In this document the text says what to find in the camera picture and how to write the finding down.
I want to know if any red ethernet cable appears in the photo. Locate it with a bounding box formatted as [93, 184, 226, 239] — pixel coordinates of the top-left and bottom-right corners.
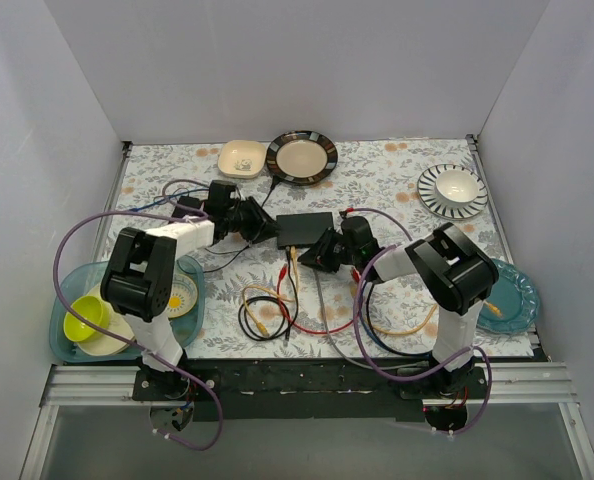
[276, 267, 366, 335]

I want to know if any dark grey network switch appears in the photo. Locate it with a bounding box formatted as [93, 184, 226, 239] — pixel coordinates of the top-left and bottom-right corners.
[276, 212, 333, 249]

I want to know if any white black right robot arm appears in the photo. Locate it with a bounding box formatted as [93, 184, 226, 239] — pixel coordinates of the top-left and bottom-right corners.
[298, 216, 499, 398]

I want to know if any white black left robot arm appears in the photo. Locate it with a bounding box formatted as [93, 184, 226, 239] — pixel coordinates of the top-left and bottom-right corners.
[100, 180, 280, 400]

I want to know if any floral patterned tablecloth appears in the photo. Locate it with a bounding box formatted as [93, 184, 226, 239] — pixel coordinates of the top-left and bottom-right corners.
[96, 138, 534, 359]

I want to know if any black power adapter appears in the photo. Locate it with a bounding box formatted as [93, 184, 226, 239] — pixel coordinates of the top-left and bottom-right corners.
[171, 196, 203, 218]

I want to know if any cream square panda dish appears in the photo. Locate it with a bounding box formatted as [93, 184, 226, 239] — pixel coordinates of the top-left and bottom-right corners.
[217, 140, 266, 180]

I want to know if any dark rimmed beige plate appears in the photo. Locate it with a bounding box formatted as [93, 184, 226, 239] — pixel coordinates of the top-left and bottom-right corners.
[265, 130, 338, 186]

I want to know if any blue striped white plate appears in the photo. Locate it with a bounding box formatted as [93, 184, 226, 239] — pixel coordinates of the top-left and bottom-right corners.
[417, 164, 488, 220]

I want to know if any daisy patterned glass bowl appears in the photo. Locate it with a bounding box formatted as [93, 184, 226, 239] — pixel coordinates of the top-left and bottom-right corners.
[166, 274, 199, 319]

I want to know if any small white bowl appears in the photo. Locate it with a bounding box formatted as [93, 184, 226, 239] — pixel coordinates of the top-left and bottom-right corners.
[435, 170, 479, 206]

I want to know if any lime green bowl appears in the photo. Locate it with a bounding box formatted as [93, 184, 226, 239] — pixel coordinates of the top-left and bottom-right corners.
[63, 295, 110, 343]

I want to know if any teal scalloped plate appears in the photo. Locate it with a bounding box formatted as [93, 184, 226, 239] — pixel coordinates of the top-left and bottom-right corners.
[477, 259, 541, 335]

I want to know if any cream plate in tray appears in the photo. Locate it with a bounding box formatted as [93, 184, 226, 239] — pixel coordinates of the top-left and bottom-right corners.
[76, 283, 135, 356]

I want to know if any teal transparent plastic tray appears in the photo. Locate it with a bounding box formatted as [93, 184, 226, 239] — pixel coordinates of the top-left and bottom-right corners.
[48, 256, 205, 364]

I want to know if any black ethernet cable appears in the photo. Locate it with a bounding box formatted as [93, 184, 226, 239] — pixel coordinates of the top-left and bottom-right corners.
[237, 247, 301, 346]

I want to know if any grey ethernet cable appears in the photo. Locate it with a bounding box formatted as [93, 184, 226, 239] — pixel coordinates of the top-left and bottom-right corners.
[314, 269, 428, 371]

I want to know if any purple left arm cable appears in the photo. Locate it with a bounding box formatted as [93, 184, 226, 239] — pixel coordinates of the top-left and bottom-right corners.
[52, 178, 224, 450]

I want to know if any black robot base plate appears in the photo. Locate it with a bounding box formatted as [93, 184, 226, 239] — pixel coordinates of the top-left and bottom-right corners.
[132, 359, 487, 422]

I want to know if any aluminium frame rail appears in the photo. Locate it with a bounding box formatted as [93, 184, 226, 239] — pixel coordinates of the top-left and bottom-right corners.
[41, 362, 578, 406]

